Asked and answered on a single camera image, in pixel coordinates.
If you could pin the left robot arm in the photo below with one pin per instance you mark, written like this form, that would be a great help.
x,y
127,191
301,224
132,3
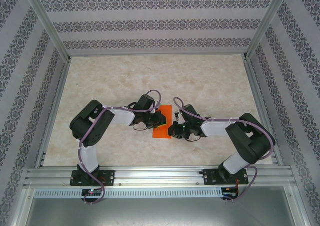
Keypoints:
x,y
92,128

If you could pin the aluminium frame leg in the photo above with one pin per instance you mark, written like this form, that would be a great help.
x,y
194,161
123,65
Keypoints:
x,y
21,208
301,208

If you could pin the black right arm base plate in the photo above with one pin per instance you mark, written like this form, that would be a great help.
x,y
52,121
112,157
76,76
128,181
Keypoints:
x,y
208,177

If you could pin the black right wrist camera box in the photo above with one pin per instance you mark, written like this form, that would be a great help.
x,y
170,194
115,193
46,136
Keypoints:
x,y
190,113

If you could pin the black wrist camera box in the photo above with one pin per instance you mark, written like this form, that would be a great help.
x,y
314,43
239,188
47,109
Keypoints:
x,y
190,113
145,102

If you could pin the grey metal sheet shelf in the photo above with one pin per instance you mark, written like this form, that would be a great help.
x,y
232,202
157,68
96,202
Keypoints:
x,y
160,211

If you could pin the aluminium frame post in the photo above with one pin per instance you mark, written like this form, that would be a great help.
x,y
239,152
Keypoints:
x,y
47,23
267,23

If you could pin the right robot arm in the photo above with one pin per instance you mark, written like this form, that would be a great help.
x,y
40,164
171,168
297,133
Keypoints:
x,y
250,140

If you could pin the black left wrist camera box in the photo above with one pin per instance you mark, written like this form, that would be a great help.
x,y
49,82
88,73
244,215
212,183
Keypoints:
x,y
145,102

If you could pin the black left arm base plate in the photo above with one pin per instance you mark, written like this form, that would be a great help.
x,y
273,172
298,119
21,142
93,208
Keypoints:
x,y
110,177

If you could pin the orange square paper sheet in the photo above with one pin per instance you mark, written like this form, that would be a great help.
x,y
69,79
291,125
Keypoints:
x,y
165,109

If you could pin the aluminium table side rail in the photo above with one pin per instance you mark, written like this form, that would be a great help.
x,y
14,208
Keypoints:
x,y
54,110
258,98

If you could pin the aluminium mounting rail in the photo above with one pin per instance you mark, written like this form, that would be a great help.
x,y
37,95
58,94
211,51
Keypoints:
x,y
160,173

